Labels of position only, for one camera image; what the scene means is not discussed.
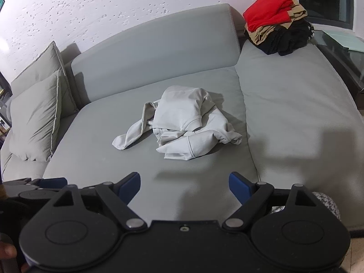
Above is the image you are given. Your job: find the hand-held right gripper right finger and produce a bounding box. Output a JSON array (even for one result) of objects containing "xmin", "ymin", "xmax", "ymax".
[{"xmin": 222, "ymin": 171, "xmax": 318, "ymax": 231}]

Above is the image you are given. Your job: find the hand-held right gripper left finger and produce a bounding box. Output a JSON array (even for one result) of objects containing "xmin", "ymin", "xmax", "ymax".
[{"xmin": 51, "ymin": 172, "xmax": 149, "ymax": 231}]

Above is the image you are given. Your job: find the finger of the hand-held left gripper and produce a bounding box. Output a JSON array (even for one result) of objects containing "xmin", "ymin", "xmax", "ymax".
[{"xmin": 32, "ymin": 177, "xmax": 68, "ymax": 190}]

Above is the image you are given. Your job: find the white shirt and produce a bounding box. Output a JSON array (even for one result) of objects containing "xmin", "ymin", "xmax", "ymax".
[{"xmin": 112, "ymin": 85, "xmax": 243, "ymax": 160}]

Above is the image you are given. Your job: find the person's left hand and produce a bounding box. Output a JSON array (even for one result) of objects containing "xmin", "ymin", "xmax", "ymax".
[{"xmin": 0, "ymin": 240, "xmax": 29, "ymax": 273}]

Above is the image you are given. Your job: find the small grey cushion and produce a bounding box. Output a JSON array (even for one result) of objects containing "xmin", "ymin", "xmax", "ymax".
[{"xmin": 8, "ymin": 69, "xmax": 62, "ymax": 162}]

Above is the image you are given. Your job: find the large grey cushion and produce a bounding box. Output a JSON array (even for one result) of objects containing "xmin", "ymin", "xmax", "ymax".
[{"xmin": 11, "ymin": 41, "xmax": 79, "ymax": 118}]

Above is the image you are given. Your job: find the grey sofa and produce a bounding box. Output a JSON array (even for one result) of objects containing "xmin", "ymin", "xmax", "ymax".
[{"xmin": 0, "ymin": 3, "xmax": 359, "ymax": 234}]

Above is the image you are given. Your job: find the tan garment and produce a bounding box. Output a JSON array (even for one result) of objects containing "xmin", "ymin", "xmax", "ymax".
[{"xmin": 245, "ymin": 0, "xmax": 308, "ymax": 46}]

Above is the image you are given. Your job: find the glass side table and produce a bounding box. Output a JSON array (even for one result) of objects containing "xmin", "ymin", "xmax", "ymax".
[{"xmin": 308, "ymin": 29, "xmax": 364, "ymax": 113}]

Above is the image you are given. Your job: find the red garment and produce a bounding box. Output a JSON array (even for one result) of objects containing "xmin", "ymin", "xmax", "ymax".
[{"xmin": 243, "ymin": 0, "xmax": 294, "ymax": 31}]

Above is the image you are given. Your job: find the pale green paper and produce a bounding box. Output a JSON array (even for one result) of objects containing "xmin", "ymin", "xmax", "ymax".
[{"xmin": 322, "ymin": 29, "xmax": 364, "ymax": 51}]

